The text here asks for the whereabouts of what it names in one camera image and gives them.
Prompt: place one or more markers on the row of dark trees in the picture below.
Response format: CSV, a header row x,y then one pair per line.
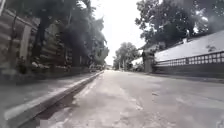
x,y
78,30

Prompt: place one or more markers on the white wall with railing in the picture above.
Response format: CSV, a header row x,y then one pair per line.
x,y
193,50

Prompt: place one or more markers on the big leafy trees behind wall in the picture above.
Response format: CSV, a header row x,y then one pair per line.
x,y
166,20

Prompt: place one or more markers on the pale concrete kerb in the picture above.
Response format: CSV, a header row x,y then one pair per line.
x,y
40,105

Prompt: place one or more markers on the grey concrete road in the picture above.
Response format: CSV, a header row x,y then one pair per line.
x,y
140,100

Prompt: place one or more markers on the distant green trees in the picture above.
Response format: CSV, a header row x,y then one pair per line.
x,y
126,55

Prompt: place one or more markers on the raised grey concrete sidewalk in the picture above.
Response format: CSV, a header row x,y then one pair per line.
x,y
30,90

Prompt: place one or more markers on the banded stone boundary wall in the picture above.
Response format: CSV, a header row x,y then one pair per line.
x,y
20,43

